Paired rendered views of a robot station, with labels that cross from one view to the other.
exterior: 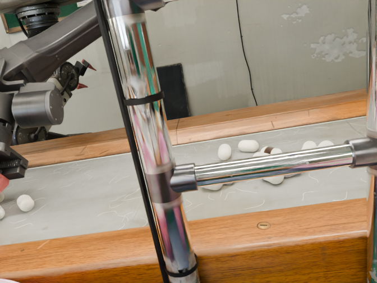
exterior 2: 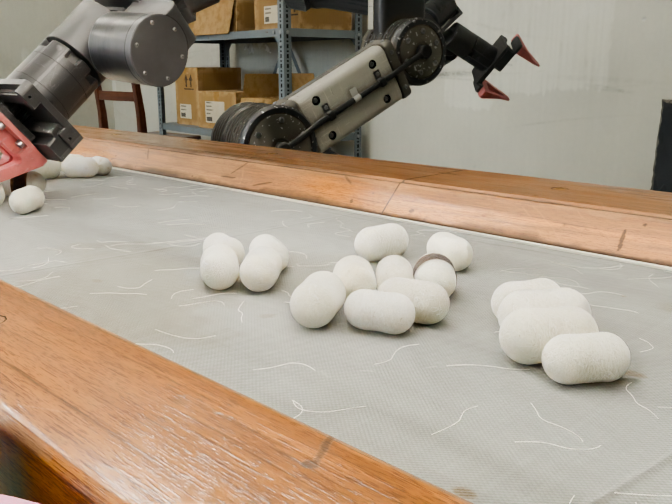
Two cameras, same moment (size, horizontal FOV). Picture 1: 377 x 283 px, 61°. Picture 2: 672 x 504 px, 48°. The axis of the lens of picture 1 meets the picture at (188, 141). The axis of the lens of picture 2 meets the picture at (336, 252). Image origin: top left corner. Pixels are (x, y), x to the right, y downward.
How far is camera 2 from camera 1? 0.33 m
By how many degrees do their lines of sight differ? 37
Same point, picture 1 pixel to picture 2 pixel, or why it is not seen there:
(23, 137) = (261, 142)
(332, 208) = (115, 360)
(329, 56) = not seen: outside the picture
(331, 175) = (441, 369)
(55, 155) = (200, 166)
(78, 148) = (234, 163)
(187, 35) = not seen: outside the picture
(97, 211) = (52, 244)
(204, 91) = not seen: outside the picture
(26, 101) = (109, 24)
